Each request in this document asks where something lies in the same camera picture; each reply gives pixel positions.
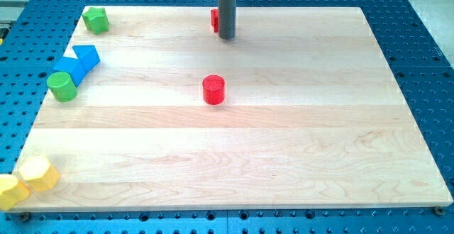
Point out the green star block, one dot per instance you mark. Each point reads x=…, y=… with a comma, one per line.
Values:
x=96, y=20

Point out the yellow block at edge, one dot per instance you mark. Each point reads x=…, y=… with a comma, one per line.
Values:
x=13, y=190

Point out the red cylinder block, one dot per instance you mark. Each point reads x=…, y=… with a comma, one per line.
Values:
x=213, y=89

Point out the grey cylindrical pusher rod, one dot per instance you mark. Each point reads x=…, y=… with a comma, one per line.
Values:
x=226, y=19

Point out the yellow hexagon block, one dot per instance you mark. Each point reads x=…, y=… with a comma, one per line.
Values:
x=39, y=173

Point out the blue triangular block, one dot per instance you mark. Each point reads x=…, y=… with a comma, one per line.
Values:
x=87, y=55

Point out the wooden board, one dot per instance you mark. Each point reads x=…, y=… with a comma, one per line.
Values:
x=312, y=118

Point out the red block behind rod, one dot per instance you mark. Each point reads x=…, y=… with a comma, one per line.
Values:
x=214, y=19

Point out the green cylinder block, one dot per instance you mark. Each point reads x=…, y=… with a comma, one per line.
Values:
x=62, y=86

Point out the blue perforated table plate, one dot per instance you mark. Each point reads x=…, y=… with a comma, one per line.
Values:
x=423, y=70

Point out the blue cube block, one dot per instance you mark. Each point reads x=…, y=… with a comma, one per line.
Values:
x=73, y=67

